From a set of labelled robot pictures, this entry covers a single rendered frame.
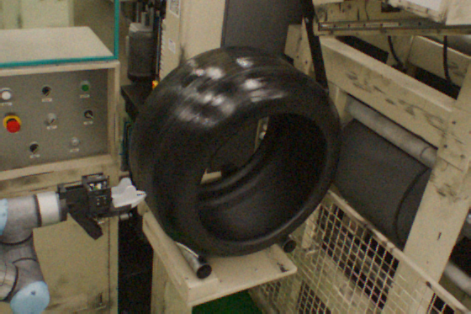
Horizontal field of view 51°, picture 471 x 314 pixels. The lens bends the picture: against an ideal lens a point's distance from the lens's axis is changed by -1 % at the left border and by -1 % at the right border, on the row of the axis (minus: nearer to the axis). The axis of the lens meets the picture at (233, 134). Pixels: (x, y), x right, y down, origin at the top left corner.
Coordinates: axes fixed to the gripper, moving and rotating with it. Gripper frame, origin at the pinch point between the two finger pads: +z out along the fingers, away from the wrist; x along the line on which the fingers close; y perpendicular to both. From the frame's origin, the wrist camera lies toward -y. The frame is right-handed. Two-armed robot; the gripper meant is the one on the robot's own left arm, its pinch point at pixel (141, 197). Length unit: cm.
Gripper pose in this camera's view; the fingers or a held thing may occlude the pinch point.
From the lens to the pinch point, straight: 127.2
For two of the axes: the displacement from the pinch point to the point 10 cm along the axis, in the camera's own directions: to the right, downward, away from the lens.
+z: 8.7, -1.3, 4.7
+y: 1.2, -8.8, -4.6
